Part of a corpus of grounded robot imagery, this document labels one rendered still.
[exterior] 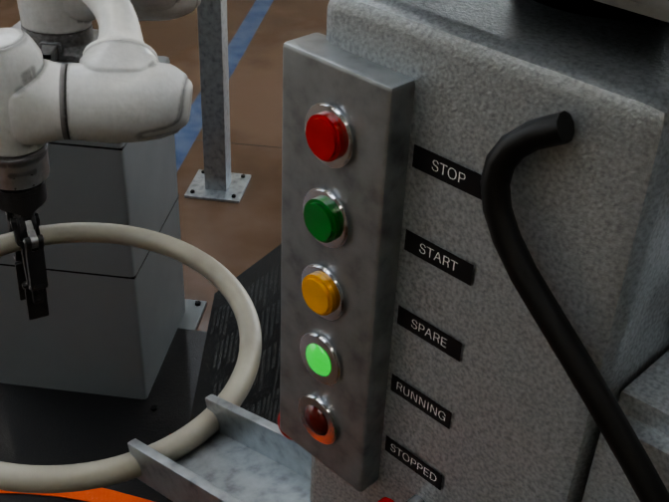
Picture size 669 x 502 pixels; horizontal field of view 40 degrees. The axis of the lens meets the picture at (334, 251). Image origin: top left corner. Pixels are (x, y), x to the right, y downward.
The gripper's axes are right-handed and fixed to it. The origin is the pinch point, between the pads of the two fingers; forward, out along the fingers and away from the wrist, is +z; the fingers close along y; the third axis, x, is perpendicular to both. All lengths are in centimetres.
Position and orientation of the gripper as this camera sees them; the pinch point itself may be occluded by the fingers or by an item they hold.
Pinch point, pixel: (32, 290)
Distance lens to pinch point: 148.5
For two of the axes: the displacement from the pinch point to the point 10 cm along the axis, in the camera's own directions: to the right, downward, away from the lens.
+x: 8.7, -2.3, 4.5
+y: 4.9, 5.5, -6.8
